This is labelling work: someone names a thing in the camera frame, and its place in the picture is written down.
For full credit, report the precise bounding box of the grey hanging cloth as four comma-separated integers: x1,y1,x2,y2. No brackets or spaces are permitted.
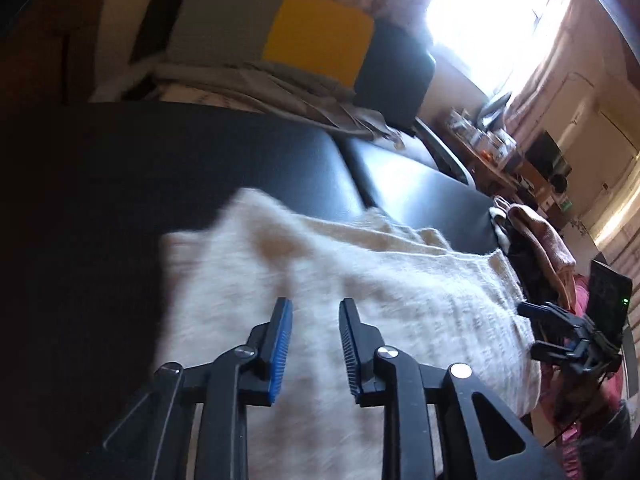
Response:
475,91,514,129

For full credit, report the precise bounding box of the black monitor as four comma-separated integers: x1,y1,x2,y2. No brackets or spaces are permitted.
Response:
527,131,574,177

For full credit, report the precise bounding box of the brown wooden furniture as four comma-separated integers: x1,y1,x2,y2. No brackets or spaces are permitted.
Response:
0,0,109,107

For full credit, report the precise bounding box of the cream knit sweater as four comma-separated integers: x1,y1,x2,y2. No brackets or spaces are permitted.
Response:
160,187,543,480

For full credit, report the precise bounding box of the thin black cable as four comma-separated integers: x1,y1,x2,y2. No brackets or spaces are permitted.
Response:
544,374,609,449

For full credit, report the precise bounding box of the pink ruffled bedspread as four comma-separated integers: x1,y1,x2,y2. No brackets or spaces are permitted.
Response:
542,275,640,480

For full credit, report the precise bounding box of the white printed seat cushion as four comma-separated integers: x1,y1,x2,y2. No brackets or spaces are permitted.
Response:
150,82,271,114

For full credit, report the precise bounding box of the cluster of medicine bottles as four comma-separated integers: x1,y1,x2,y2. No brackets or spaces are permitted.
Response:
447,107,502,147

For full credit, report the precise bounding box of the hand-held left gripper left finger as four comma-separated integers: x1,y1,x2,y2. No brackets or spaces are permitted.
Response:
102,297,293,480

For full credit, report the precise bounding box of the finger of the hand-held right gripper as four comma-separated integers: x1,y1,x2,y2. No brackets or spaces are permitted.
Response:
517,301,586,333
531,339,601,366

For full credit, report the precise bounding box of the black garment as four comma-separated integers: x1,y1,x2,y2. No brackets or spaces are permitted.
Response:
505,230,552,307

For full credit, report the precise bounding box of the white metal frame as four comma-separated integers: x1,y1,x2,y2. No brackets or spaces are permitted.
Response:
90,55,166,104

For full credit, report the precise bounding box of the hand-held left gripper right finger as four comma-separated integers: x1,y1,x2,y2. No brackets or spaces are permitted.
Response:
339,297,568,480

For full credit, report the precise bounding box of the grey garment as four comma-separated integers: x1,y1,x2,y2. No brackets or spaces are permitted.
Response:
152,60,407,144

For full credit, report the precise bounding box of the wooden desk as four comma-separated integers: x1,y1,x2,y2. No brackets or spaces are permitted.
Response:
440,120,542,197

